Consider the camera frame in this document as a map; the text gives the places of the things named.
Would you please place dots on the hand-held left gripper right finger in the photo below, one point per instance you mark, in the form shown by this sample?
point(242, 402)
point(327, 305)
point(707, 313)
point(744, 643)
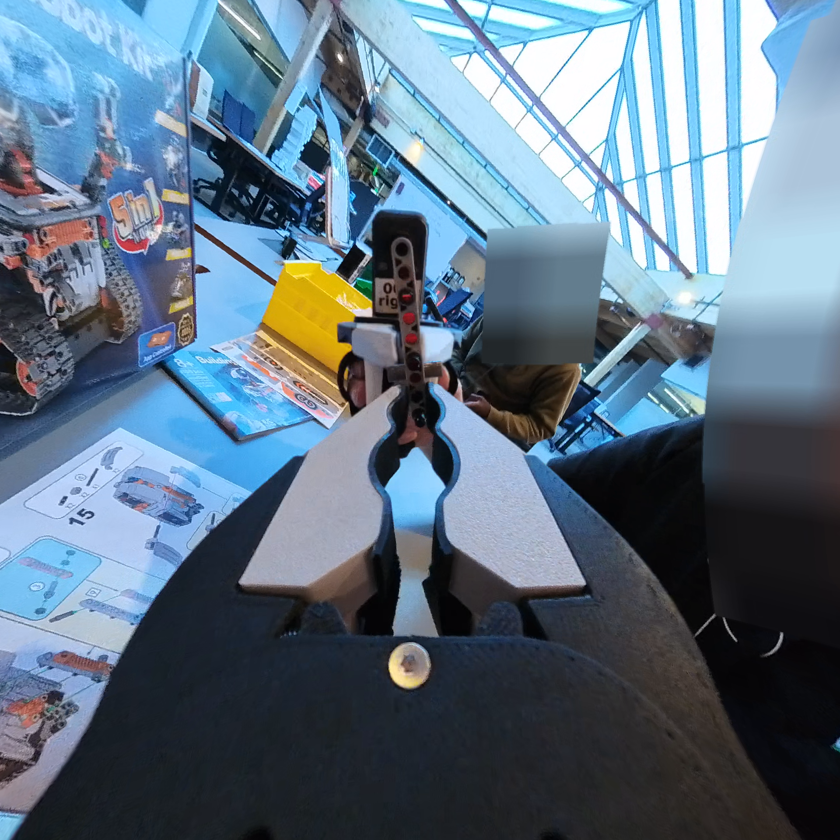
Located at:
point(505, 525)

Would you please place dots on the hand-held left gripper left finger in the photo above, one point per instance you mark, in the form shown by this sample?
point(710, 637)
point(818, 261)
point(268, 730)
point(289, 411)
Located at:
point(315, 525)

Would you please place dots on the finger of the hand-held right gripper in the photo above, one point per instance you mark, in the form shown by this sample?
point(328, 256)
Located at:
point(436, 342)
point(375, 342)

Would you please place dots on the grey perforated building beam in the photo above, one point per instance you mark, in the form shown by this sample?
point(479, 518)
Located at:
point(399, 275)

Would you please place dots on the light grey desk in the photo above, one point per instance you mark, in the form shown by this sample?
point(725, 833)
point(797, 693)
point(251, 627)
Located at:
point(223, 289)

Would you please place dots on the person's right hand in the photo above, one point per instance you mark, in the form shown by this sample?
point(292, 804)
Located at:
point(358, 392)

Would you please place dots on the small tablet screen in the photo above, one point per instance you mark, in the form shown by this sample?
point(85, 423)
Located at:
point(354, 266)

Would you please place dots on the white standing board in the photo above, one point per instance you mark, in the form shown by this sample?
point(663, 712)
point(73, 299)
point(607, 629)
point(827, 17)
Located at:
point(336, 190)

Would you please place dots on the yellow plastic bin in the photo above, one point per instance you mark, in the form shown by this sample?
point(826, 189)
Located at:
point(302, 308)

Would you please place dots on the orange and white sticker sheet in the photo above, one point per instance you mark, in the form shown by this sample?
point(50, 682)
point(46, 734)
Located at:
point(295, 390)

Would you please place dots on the long background table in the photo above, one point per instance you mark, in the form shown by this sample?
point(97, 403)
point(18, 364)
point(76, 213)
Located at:
point(262, 164)

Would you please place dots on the person's black sweater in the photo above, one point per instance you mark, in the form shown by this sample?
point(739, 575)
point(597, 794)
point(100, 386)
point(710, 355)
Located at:
point(643, 499)

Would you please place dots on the blue building booklet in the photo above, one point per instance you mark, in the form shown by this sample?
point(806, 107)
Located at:
point(210, 390)

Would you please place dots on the black office chair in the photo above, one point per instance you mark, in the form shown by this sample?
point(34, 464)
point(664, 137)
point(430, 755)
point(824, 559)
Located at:
point(211, 167)

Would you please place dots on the open instruction booklet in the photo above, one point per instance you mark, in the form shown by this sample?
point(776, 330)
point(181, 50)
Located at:
point(79, 558)

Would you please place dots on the blue robot kit box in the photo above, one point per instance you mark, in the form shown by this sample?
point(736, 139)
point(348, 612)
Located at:
point(65, 197)

